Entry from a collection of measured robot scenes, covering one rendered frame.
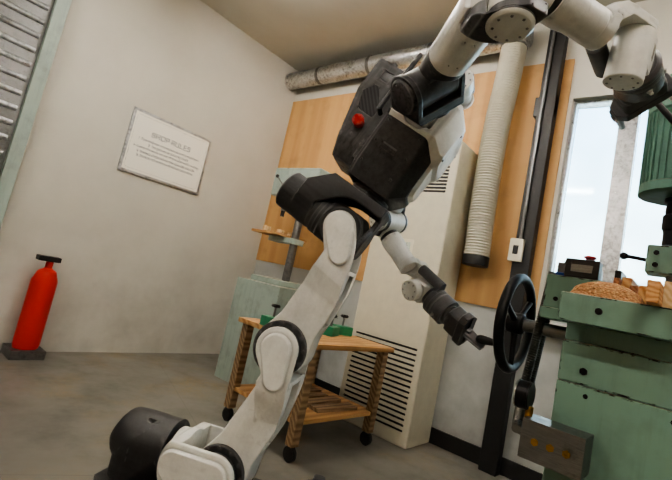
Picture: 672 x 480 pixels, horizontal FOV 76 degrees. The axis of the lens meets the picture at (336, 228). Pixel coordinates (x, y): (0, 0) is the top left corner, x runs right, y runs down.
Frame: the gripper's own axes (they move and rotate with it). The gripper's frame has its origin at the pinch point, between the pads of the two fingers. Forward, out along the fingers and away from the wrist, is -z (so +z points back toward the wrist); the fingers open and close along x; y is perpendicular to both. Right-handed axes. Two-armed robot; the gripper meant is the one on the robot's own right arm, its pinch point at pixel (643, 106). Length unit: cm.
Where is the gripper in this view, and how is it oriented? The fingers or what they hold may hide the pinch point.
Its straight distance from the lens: 121.8
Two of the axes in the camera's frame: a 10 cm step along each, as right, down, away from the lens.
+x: -7.3, 5.0, 4.7
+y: 2.6, 8.4, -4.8
